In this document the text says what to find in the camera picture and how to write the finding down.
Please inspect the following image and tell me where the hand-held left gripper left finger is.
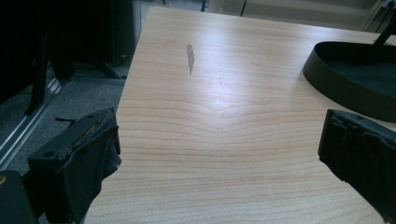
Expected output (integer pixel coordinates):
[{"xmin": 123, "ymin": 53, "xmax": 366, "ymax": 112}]
[{"xmin": 27, "ymin": 107, "xmax": 122, "ymax": 224}]

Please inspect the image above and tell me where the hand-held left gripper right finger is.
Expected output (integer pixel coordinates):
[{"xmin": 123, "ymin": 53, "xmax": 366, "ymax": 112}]
[{"xmin": 317, "ymin": 108, "xmax": 396, "ymax": 224}]

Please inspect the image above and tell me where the black metal stand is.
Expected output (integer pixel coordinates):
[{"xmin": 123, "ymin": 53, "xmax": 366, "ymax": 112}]
[{"xmin": 23, "ymin": 27, "xmax": 125, "ymax": 117}]

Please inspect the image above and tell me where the dark cabinet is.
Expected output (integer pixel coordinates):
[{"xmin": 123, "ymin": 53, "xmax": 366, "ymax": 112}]
[{"xmin": 106, "ymin": 0, "xmax": 143, "ymax": 67}]

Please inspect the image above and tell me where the aluminium floor rail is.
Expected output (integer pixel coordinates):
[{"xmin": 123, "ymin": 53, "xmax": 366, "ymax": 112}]
[{"xmin": 0, "ymin": 77, "xmax": 64, "ymax": 171}]

